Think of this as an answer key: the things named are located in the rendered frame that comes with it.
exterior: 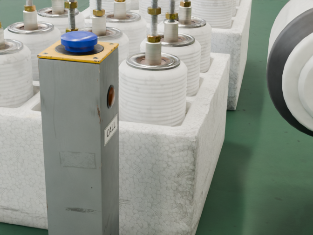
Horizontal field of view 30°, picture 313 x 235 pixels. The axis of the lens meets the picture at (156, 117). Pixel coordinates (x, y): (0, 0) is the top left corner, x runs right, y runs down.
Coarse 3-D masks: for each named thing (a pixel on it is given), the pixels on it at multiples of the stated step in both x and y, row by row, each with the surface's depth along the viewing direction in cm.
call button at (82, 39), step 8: (72, 32) 64; (80, 32) 64; (88, 32) 65; (64, 40) 62; (72, 40) 62; (80, 40) 62; (88, 40) 62; (96, 40) 63; (72, 48) 62; (80, 48) 62; (88, 48) 63
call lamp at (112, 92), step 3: (111, 87) 65; (111, 90) 65; (114, 90) 66; (111, 93) 65; (114, 93) 65; (111, 96) 65; (114, 96) 66; (111, 99) 65; (114, 99) 66; (111, 102) 65; (111, 105) 65
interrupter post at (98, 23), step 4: (92, 16) 93; (96, 16) 92; (104, 16) 93; (92, 20) 93; (96, 20) 92; (100, 20) 92; (104, 20) 93; (92, 24) 93; (96, 24) 92; (100, 24) 92; (104, 24) 93; (92, 28) 93; (96, 28) 93; (100, 28) 93; (104, 28) 93; (92, 32) 94; (96, 32) 93; (100, 32) 93; (104, 32) 93
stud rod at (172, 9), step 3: (171, 0) 89; (174, 0) 89; (171, 3) 89; (174, 3) 89; (171, 6) 89; (174, 6) 89; (171, 9) 89; (174, 9) 89; (171, 12) 90; (174, 12) 90; (171, 21) 90; (174, 21) 90
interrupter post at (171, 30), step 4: (164, 24) 90; (168, 24) 90; (172, 24) 90; (176, 24) 90; (164, 28) 91; (168, 28) 90; (172, 28) 90; (176, 28) 90; (164, 32) 91; (168, 32) 90; (172, 32) 90; (176, 32) 90; (164, 36) 91; (168, 36) 90; (172, 36) 90; (176, 36) 91; (164, 40) 91; (168, 40) 91; (172, 40) 91; (176, 40) 91
